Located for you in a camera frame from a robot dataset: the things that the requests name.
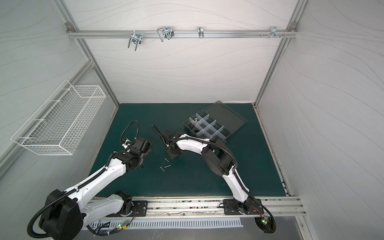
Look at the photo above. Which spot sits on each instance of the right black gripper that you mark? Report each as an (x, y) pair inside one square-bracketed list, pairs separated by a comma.
[(168, 141)]

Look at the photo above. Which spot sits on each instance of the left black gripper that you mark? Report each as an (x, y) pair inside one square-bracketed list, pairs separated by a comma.
[(147, 152)]

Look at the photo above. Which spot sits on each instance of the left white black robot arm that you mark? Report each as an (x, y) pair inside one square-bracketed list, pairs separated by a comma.
[(65, 213)]

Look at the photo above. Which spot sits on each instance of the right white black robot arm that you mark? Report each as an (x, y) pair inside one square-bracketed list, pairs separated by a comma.
[(221, 162)]

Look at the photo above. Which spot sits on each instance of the green table mat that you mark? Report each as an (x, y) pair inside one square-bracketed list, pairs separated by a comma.
[(188, 174)]

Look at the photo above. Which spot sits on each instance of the clear plastic compartment organizer box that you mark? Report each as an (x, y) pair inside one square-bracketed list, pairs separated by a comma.
[(217, 120)]

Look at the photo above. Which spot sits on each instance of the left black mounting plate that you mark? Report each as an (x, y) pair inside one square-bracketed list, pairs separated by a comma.
[(139, 208)]

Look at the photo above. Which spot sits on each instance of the black mounting plate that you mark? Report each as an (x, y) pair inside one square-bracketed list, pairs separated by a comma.
[(234, 207), (139, 208)]

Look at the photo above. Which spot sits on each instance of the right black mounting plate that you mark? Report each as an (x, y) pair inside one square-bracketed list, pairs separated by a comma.
[(234, 207)]

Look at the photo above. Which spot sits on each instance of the left metal U-bolt clamp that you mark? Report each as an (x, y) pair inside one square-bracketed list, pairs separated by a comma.
[(135, 40)]

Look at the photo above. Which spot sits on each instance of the metal u-bolt clamp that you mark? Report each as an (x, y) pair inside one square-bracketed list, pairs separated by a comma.
[(135, 40), (165, 33)]

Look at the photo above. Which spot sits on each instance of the middle metal U-bolt clamp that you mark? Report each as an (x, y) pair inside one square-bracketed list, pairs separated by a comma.
[(165, 33)]

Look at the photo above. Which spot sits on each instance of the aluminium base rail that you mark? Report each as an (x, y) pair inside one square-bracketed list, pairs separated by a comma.
[(213, 207)]

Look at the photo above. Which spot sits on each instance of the white wire basket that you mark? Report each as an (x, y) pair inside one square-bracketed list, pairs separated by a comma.
[(59, 124)]

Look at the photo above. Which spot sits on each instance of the white slotted cable duct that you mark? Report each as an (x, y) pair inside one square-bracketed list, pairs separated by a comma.
[(196, 223)]

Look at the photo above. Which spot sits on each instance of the small metal bracket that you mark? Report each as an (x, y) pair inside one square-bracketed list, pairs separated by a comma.
[(201, 32)]

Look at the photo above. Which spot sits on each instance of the horizontal aluminium top rail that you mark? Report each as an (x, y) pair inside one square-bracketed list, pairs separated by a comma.
[(179, 34)]

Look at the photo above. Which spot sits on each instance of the right metal bracket with bolts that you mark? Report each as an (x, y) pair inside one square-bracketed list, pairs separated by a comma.
[(273, 34)]

